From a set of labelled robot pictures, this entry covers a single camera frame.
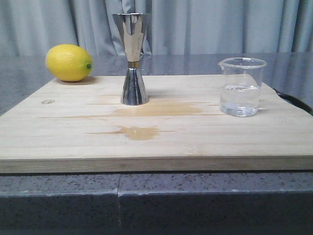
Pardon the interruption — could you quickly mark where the clear glass beaker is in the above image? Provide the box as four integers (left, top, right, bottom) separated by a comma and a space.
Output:
219, 57, 267, 117

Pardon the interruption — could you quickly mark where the yellow lemon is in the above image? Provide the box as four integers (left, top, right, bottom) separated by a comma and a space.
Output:
45, 44, 93, 82

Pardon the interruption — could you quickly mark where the light wooden cutting board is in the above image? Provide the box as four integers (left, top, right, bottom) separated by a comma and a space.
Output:
0, 75, 313, 173

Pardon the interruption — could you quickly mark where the grey curtain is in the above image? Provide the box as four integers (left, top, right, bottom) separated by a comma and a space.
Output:
0, 0, 313, 56

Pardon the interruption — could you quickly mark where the stainless steel double jigger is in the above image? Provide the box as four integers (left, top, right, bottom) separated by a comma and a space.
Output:
113, 13, 149, 106

